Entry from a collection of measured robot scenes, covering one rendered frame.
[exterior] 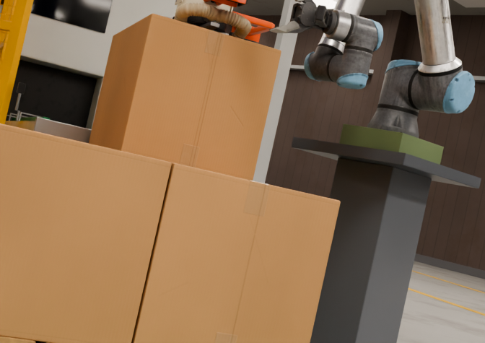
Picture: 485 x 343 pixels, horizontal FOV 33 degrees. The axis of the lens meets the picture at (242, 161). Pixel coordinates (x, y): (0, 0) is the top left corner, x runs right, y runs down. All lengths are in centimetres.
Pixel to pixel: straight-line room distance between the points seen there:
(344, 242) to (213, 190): 129
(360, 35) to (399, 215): 71
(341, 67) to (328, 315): 91
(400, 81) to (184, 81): 96
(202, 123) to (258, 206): 63
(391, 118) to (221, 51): 85
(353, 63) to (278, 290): 98
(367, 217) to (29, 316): 153
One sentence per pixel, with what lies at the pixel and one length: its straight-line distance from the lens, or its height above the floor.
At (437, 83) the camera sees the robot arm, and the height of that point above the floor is 102.
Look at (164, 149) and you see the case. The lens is 230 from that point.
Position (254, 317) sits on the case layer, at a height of 26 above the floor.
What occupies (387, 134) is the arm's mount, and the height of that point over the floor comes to 82.
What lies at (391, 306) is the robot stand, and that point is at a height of 23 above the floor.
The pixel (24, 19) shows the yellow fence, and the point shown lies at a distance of 369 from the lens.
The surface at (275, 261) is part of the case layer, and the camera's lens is 178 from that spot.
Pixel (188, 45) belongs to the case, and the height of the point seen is 88.
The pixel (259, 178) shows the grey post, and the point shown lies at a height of 62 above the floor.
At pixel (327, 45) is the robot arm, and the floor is 103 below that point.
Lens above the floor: 52
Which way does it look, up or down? 2 degrees up
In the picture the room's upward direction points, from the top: 13 degrees clockwise
